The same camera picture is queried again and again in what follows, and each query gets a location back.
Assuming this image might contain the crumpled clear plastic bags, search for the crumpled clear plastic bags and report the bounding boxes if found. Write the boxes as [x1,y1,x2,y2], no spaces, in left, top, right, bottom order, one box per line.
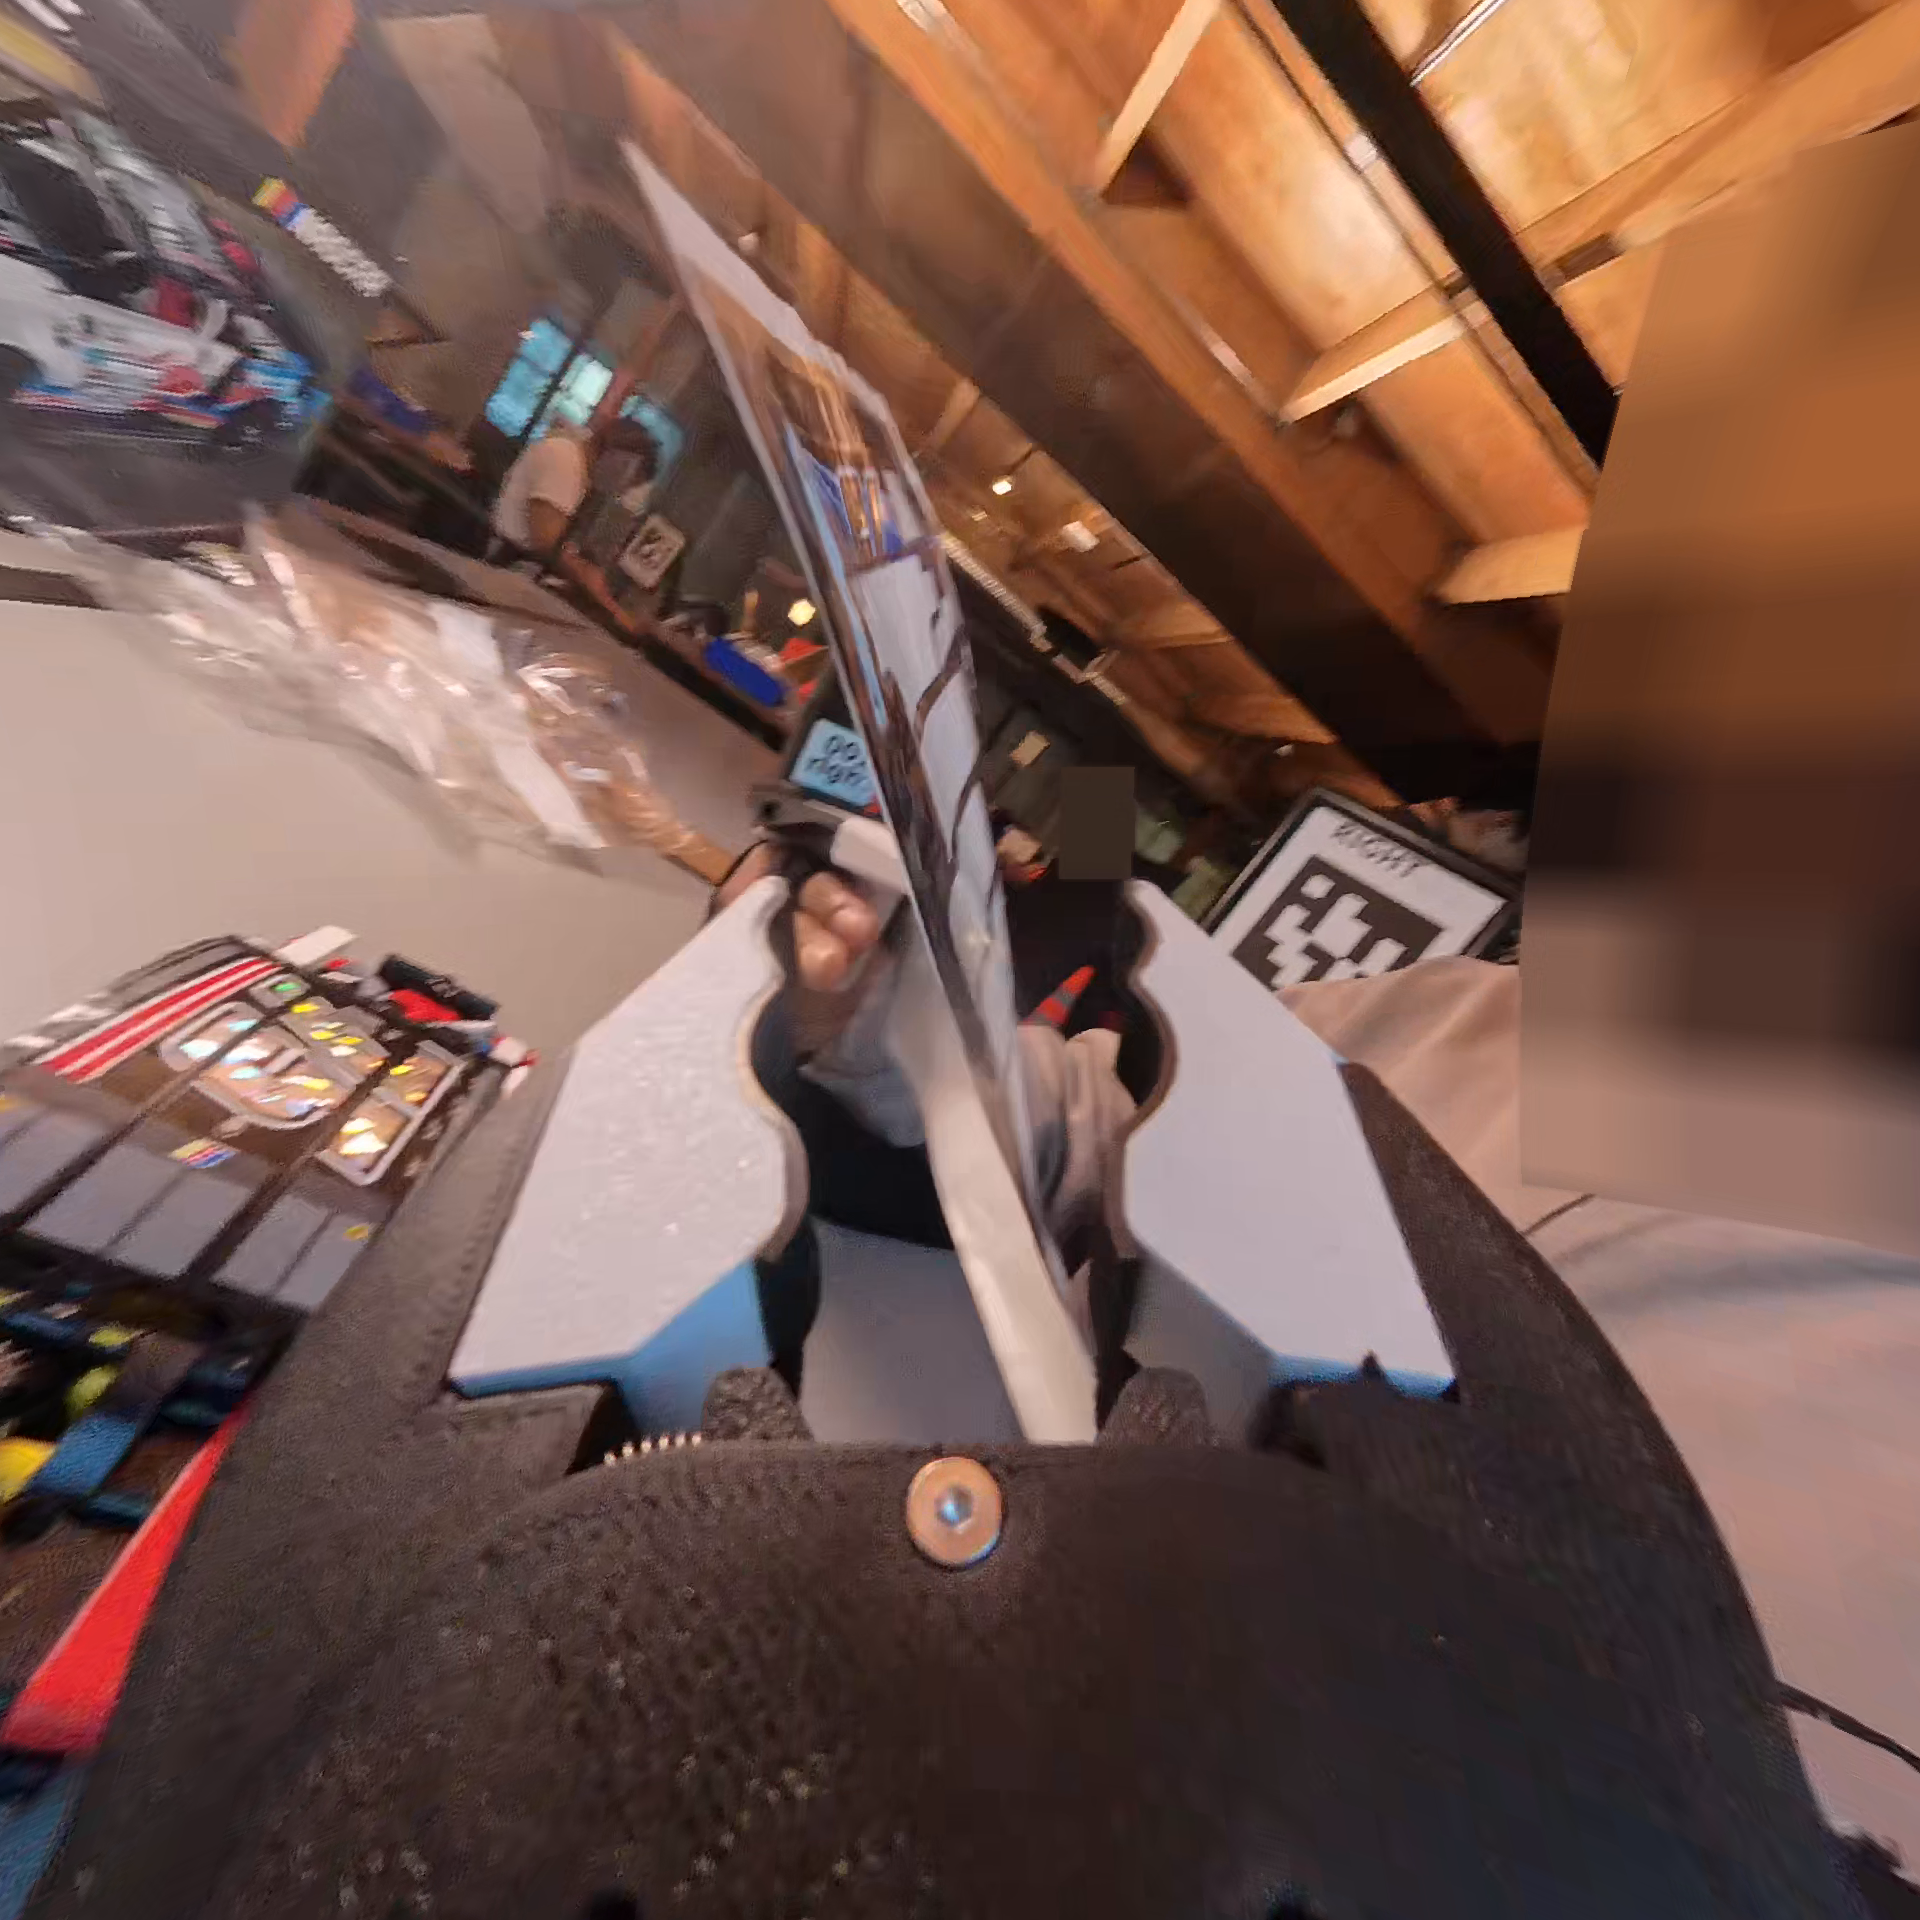
[46,502,752,886]

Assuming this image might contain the person's right hand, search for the person's right hand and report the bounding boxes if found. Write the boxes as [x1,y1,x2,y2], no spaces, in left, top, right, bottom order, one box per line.
[710,838,920,1098]

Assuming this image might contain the black lego set box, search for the black lego set box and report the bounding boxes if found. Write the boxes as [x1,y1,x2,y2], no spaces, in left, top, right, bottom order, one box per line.
[0,0,396,528]

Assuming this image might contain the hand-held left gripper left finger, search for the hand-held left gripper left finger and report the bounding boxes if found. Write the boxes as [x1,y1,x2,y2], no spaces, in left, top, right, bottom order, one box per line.
[447,874,817,1440]

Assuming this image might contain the framed black white tag sign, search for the framed black white tag sign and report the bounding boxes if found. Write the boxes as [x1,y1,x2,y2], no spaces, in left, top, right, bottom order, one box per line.
[1199,787,1517,998]

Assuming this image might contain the lego race car model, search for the lego race car model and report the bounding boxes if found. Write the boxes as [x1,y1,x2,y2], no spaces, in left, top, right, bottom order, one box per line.
[0,928,543,1801]

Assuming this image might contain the lego sticker sheet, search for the lego sticker sheet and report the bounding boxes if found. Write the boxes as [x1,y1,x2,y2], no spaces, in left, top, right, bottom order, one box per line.
[620,137,1100,1445]

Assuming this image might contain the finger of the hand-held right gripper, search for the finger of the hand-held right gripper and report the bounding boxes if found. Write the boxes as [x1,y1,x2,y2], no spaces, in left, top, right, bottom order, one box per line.
[822,816,913,910]

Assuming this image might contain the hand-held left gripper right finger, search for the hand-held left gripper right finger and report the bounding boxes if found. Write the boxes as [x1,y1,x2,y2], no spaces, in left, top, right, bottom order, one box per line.
[1113,877,1460,1454]

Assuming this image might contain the person's right forearm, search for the person's right forearm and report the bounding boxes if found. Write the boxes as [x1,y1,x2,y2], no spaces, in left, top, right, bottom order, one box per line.
[801,945,1142,1277]

